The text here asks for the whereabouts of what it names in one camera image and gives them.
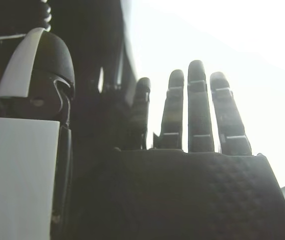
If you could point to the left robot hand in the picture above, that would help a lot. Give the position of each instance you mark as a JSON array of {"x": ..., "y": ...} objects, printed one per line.
[{"x": 182, "y": 195}]

